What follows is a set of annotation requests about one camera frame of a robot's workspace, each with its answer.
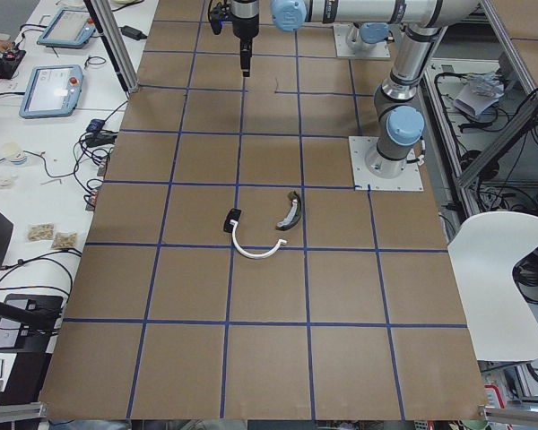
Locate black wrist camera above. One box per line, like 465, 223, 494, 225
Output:
207, 0, 230, 35

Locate black power adapter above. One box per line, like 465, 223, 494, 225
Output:
120, 25, 147, 40

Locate far blue teach pendant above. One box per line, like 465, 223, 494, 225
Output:
37, 9, 96, 49

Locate near blue teach pendant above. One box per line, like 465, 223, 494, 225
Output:
19, 64, 83, 119

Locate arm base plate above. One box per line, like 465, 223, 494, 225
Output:
334, 22, 390, 60
349, 136, 424, 192

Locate blue teach pendant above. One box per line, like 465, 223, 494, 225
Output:
19, 64, 83, 119
37, 9, 96, 49

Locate white chair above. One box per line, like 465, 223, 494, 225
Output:
448, 211, 538, 362

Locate black rectangular plastic block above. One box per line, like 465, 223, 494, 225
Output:
223, 208, 242, 234

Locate aluminium frame post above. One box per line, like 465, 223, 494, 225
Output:
84, 0, 139, 94

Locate black monitor stand base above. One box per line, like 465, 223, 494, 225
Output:
0, 294, 63, 353

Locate white tape roll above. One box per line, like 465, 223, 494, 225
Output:
1, 142, 28, 167

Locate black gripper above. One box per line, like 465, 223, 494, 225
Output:
230, 0, 258, 77

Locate dark olive curved part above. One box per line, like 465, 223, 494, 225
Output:
275, 190, 303, 231

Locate bag of small parts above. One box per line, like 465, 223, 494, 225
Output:
26, 223, 56, 242

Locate white curved plastic bracket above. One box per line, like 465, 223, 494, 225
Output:
230, 222, 289, 261

